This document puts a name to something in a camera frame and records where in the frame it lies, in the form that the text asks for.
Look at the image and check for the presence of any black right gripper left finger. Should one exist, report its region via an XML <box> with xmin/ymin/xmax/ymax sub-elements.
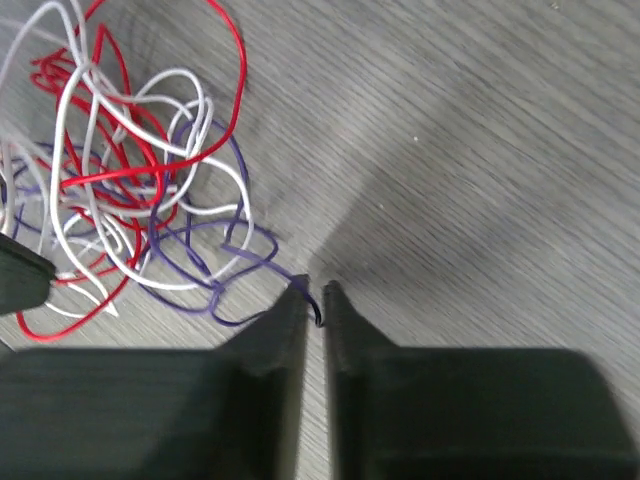
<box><xmin>1</xmin><ymin>275</ymin><xmax>309</xmax><ymax>479</ymax></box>

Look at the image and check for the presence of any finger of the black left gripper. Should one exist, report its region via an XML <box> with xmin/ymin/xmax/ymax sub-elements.
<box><xmin>0</xmin><ymin>234</ymin><xmax>56</xmax><ymax>315</ymax></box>

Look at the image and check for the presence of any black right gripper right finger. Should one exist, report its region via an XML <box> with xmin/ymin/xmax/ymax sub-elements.
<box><xmin>323</xmin><ymin>282</ymin><xmax>639</xmax><ymax>479</ymax></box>

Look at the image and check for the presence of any cable bundle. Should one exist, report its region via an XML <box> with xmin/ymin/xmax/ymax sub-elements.
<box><xmin>0</xmin><ymin>0</ymin><xmax>256</xmax><ymax>342</ymax></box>

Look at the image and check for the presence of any purple cable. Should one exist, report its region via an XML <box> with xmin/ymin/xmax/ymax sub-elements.
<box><xmin>144</xmin><ymin>117</ymin><xmax>326</xmax><ymax>329</ymax></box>

